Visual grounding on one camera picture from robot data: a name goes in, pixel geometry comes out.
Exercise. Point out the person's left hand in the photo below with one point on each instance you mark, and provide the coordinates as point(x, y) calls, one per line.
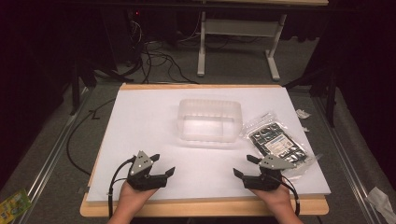
point(134, 199)

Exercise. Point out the green printed packet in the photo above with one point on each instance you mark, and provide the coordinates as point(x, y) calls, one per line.
point(13, 207)

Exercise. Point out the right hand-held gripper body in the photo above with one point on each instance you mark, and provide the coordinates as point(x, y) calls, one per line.
point(268, 177)

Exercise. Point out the metal floor rail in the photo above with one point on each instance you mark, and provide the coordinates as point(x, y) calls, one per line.
point(342, 155)
point(49, 161)

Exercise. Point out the person's right hand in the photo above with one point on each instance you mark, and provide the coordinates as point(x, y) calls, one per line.
point(275, 199)

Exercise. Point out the white metal desk frame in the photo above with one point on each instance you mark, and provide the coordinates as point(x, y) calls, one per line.
point(239, 28)

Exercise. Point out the black metal stand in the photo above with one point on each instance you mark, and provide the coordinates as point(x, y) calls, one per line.
point(79, 77)
point(323, 84)

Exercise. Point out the clear bag of black parts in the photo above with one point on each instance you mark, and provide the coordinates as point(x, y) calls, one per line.
point(277, 143)

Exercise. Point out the crumpled white paper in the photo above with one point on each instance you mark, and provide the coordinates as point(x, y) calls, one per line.
point(382, 202)

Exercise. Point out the white board sheet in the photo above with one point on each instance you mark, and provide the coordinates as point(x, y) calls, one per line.
point(162, 124)

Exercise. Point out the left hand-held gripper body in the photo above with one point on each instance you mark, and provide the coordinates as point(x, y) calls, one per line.
point(144, 180)

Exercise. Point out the small white paper scrap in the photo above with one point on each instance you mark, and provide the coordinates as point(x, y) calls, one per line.
point(305, 129)

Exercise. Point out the clear plastic container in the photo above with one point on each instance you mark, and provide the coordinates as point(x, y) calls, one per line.
point(209, 121)

